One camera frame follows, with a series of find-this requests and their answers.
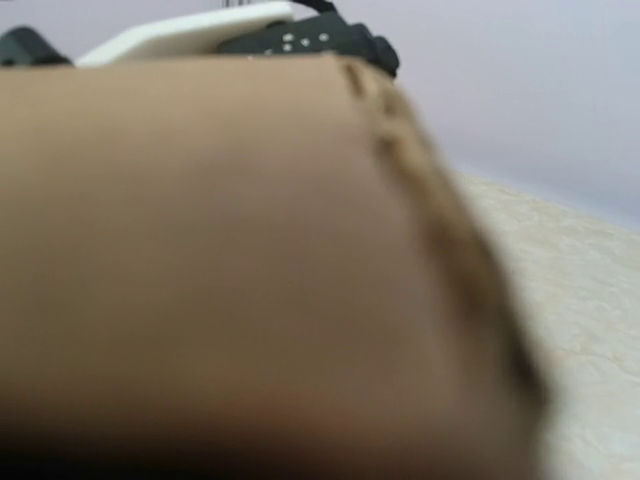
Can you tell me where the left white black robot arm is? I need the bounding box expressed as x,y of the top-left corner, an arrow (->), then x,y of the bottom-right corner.
1,1 -> 400,77

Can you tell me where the brown cardboard box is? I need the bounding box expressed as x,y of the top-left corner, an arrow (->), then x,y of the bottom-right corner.
1,55 -> 550,479

